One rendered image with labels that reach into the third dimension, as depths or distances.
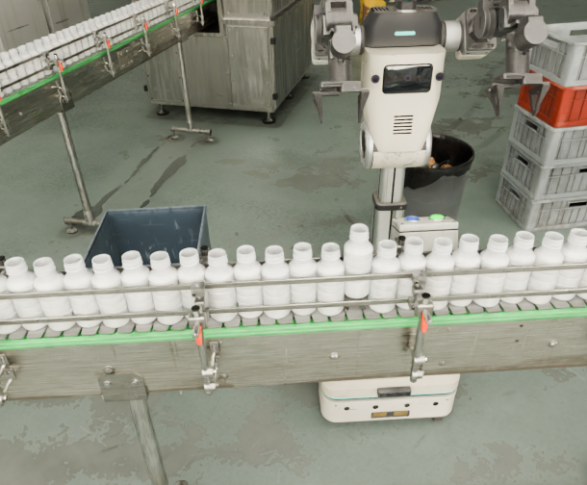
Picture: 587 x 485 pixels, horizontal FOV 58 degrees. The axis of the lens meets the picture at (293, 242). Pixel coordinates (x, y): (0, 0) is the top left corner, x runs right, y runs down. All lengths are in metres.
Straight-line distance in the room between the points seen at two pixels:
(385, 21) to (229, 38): 3.13
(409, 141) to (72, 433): 1.69
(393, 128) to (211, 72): 3.31
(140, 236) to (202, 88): 3.28
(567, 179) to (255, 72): 2.61
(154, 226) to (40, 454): 1.05
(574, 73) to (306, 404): 2.10
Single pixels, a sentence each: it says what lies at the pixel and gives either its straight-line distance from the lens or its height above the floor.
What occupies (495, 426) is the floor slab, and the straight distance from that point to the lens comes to 2.35.
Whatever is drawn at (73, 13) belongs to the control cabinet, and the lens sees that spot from 7.96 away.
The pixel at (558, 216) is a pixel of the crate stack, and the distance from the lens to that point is 3.56.
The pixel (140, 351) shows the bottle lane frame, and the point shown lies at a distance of 1.22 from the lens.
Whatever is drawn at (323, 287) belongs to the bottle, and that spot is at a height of 1.08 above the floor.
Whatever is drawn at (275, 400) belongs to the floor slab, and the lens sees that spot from 2.31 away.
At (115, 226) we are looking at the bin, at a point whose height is 0.89.
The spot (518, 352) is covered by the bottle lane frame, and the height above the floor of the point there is 0.88.
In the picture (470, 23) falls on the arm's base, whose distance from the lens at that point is 1.75.
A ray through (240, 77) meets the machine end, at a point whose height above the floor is 0.41.
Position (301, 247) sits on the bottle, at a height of 1.15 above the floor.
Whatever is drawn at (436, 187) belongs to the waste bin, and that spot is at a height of 0.53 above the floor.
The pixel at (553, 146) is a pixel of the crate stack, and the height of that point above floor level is 0.56.
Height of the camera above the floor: 1.78
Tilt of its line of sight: 34 degrees down
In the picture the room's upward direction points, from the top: 2 degrees counter-clockwise
